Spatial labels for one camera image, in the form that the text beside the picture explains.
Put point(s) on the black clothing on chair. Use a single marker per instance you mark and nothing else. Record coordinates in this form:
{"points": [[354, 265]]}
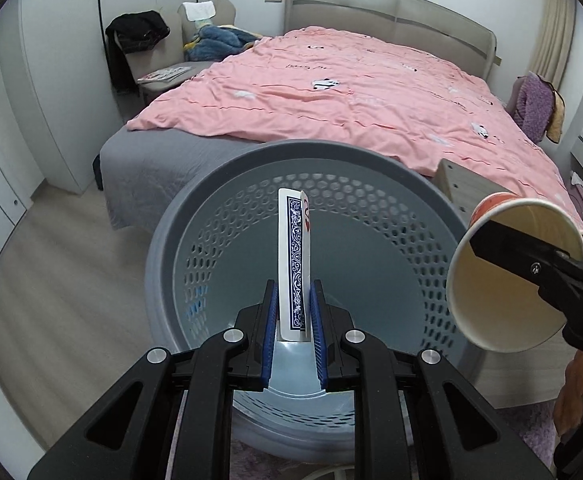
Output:
{"points": [[127, 34]]}

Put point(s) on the magazine on chair seat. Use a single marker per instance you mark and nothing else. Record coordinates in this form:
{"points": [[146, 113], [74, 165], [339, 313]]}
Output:
{"points": [[164, 74]]}

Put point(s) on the person's right hand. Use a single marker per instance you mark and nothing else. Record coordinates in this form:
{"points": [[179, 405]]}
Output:
{"points": [[568, 409]]}

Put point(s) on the grey bed with headboard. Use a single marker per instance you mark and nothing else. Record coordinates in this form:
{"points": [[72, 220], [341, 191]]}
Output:
{"points": [[143, 170]]}

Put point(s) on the yellow orange garment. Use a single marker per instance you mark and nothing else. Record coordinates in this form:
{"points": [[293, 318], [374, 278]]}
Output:
{"points": [[554, 129]]}

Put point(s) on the white paper cup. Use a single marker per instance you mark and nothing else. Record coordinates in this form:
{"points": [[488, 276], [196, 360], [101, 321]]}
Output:
{"points": [[493, 280]]}

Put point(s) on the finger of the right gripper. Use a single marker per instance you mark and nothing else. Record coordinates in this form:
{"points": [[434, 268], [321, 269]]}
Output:
{"points": [[557, 274]]}

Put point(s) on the pink duvet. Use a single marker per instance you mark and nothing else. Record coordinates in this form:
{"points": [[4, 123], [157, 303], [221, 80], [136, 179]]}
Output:
{"points": [[325, 84]]}

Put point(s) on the blue blanket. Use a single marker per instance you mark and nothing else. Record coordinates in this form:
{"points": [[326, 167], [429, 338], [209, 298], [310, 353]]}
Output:
{"points": [[214, 43]]}

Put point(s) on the blue patterned playing card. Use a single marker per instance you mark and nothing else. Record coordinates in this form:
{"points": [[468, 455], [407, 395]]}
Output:
{"points": [[294, 265]]}

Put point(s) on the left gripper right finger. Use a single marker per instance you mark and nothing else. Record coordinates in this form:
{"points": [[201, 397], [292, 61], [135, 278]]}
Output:
{"points": [[415, 415]]}

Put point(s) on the grey perforated laundry basket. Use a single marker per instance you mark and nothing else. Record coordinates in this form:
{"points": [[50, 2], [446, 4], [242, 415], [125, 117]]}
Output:
{"points": [[378, 237]]}

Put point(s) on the beige chair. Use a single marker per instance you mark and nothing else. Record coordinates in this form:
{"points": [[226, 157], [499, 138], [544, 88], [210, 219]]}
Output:
{"points": [[168, 52]]}

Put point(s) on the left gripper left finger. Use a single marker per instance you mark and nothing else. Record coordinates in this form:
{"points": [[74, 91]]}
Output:
{"points": [[170, 415]]}

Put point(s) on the purple fuzzy garment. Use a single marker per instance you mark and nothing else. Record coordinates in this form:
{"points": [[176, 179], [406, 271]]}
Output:
{"points": [[534, 106]]}

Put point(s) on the beige curtain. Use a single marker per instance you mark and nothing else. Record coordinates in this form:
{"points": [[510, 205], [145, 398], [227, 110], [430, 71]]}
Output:
{"points": [[554, 40]]}

